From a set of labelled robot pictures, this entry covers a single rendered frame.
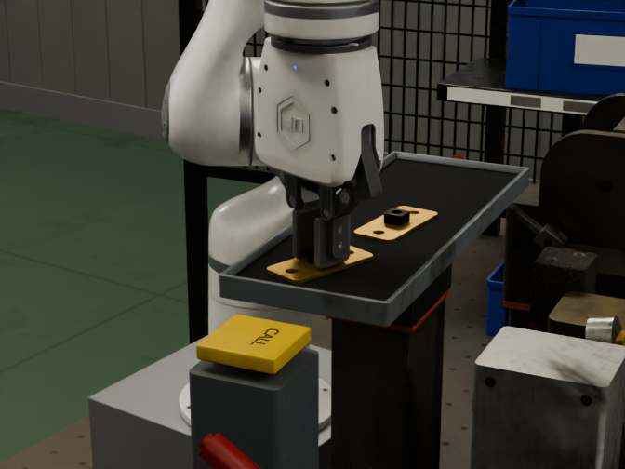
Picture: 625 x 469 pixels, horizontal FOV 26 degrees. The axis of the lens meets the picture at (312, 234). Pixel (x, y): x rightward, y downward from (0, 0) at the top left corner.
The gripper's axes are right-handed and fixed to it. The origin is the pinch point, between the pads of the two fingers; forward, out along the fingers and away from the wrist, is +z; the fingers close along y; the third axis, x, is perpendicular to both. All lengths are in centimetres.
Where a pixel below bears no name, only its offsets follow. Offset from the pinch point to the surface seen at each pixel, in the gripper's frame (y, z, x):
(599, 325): 14.4, 8.0, 17.0
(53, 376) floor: -210, 118, 98
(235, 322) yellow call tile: 4.3, 2.5, -12.1
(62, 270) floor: -274, 118, 141
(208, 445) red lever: 13.2, 5.2, -21.5
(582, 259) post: 3.4, 8.5, 29.3
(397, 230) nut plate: -1.1, 2.2, 9.6
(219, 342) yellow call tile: 6.3, 2.5, -15.1
